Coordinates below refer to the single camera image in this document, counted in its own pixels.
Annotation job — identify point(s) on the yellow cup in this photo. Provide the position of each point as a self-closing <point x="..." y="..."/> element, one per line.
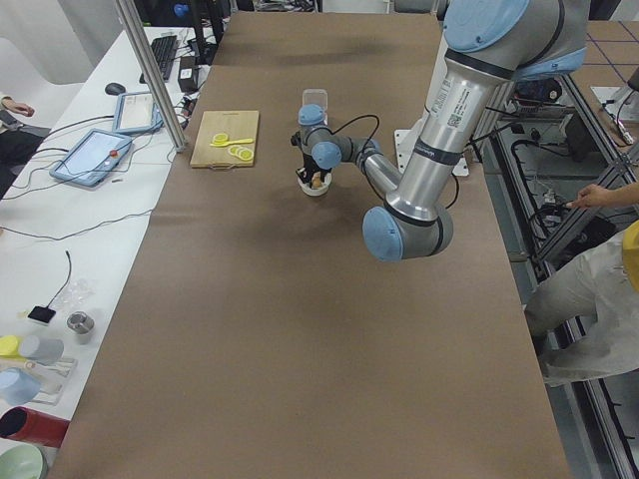
<point x="9" y="346"/>

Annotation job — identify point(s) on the person hand at left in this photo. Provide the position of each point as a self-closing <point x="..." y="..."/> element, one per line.
<point x="16" y="107"/>

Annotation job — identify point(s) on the person hand at right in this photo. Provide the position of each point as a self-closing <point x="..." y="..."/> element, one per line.
<point x="593" y="196"/>

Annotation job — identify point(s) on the clear plastic egg box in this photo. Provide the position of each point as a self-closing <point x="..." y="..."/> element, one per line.
<point x="319" y="97"/>

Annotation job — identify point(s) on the black computer mouse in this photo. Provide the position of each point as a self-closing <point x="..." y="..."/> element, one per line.
<point x="114" y="89"/>

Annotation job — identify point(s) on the black square pad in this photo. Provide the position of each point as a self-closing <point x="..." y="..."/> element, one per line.
<point x="42" y="314"/>

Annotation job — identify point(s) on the small metal cylinder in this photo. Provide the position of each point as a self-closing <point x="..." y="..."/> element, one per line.
<point x="82" y="326"/>

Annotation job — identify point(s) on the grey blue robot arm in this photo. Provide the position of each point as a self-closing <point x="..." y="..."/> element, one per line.
<point x="489" y="43"/>

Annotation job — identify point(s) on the aluminium frame post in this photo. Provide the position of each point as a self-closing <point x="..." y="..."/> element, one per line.
<point x="135" y="31"/>

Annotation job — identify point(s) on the light green bowl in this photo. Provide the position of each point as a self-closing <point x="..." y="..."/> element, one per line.
<point x="23" y="462"/>

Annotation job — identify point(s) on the red cylindrical cup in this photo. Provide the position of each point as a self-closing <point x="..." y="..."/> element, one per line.
<point x="32" y="426"/>

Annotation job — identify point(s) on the grey cup lying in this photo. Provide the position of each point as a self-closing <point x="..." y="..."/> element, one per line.
<point x="43" y="350"/>

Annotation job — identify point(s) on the blue teach pendant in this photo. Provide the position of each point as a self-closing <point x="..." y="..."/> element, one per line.
<point x="136" y="113"/>
<point x="93" y="158"/>

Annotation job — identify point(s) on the black box on desk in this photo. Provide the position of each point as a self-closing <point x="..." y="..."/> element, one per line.
<point x="188" y="78"/>

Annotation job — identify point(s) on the brown egg from bowl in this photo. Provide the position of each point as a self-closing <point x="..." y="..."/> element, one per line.
<point x="316" y="181"/>

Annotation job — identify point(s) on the person in beige clothes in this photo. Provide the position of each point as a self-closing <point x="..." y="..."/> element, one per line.
<point x="600" y="282"/>

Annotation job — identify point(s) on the wooden cutting board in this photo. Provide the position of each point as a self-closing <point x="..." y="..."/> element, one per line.
<point x="230" y="125"/>

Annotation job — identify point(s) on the blue teach pendant far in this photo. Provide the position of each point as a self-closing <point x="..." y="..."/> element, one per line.
<point x="136" y="113"/>

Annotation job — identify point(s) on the black keyboard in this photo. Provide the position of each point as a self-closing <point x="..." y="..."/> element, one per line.
<point x="164" y="49"/>

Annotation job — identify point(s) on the yellow plastic knife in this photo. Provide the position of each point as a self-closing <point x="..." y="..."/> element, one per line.
<point x="226" y="142"/>

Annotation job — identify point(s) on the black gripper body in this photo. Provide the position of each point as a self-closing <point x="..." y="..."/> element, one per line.
<point x="309" y="166"/>

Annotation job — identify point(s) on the light blue cup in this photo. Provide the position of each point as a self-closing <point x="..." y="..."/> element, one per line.
<point x="18" y="387"/>

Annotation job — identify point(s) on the blue teach pendant near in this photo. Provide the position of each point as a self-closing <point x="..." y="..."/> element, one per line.
<point x="93" y="158"/>

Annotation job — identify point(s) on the white round bowl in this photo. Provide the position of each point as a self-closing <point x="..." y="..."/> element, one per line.
<point x="309" y="191"/>

